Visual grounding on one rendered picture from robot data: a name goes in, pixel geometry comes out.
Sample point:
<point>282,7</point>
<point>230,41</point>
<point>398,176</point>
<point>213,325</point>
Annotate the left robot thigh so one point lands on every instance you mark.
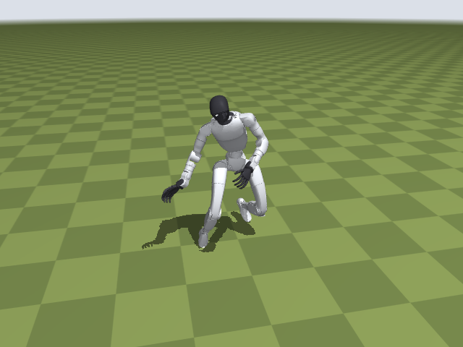
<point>259,190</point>

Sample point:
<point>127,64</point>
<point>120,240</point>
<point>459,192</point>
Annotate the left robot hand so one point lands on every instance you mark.
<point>245,174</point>

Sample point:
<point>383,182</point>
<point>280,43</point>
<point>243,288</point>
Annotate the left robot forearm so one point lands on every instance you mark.
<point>259,152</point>

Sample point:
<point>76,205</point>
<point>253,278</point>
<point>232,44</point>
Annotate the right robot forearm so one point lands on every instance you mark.
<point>187,172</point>

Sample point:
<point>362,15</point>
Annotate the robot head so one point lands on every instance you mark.
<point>219,105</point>

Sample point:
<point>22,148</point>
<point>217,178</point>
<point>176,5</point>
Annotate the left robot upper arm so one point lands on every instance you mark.
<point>249,120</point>

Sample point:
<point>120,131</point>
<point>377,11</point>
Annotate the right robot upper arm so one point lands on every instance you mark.
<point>205,131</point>

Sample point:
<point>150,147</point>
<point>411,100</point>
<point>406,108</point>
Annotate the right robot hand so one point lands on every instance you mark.
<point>170,191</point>

